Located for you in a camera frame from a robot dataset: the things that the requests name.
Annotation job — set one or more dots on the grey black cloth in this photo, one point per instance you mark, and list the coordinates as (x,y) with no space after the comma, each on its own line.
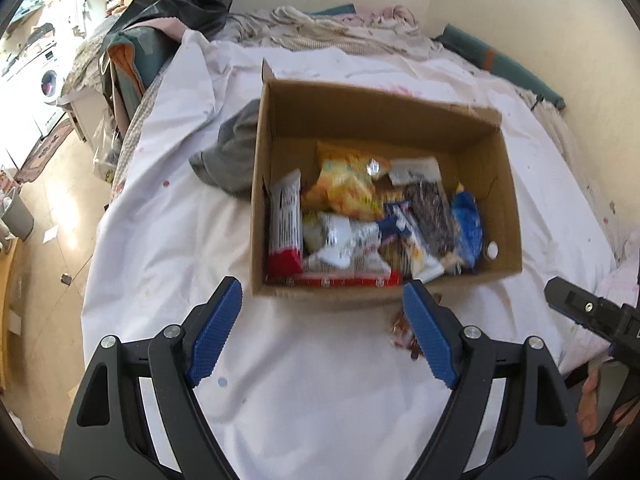
(230,150)

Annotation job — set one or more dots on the white washing machine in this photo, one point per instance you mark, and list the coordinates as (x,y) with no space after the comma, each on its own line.
(47,82)

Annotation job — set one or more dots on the teal cushion with orange stripe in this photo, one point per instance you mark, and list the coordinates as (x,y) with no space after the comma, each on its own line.
(505,65)

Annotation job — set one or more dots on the teal orange bedding pile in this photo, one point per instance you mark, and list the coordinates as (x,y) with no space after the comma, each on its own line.
(135,70)

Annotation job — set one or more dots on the white printed snack packet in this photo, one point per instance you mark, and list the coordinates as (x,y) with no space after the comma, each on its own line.
(415,170)

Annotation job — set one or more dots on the crumpled silver white snack packet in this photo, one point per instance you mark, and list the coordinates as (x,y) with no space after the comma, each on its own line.
(332,242)

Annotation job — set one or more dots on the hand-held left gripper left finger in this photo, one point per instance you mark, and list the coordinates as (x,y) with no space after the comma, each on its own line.
(217,330)

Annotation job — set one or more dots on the red white flat snack packet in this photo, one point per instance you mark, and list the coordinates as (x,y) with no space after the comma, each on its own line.
(345,280)

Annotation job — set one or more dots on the brown cardboard box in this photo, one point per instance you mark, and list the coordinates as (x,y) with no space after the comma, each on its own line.
(380,110)

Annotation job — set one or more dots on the small brown snack packet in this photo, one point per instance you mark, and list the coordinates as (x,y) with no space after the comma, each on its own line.
(400,332)

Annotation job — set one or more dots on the crumpled striped blanket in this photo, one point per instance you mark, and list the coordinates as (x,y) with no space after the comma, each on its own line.
(340,27)

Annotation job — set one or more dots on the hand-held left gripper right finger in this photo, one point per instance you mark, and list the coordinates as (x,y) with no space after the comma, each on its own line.
(427,335)

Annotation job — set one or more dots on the blue yellow snack packet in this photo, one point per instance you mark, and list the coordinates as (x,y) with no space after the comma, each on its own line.
(467,225)

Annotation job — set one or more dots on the patterned floor rug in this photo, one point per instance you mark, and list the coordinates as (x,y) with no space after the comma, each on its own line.
(45,150)

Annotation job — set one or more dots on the clear plastic bag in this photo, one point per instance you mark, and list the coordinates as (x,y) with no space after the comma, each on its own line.
(106,152)

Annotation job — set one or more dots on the blue white snack packet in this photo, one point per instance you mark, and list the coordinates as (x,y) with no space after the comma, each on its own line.
(395,217)

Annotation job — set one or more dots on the beige snack packet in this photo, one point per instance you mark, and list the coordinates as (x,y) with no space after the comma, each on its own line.
(405,255)

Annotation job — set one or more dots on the white red striped snack packet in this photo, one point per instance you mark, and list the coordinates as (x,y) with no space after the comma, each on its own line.
(285,215)

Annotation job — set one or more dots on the grey waste bin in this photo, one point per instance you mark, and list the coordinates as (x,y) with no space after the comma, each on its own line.
(16,217)

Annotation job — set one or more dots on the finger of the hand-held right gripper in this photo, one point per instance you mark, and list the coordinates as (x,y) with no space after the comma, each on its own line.
(575,305)

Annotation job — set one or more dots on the white paper scrap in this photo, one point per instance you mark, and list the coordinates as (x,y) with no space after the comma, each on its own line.
(50,236)

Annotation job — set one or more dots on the white round cap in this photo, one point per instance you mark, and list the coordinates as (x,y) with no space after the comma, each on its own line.
(492,250)

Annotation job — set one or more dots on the person's right hand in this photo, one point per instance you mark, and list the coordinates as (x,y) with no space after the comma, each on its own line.
(597,405)

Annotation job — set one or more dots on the dark brown snack packet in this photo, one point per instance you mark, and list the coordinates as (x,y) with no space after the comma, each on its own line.
(430,215)

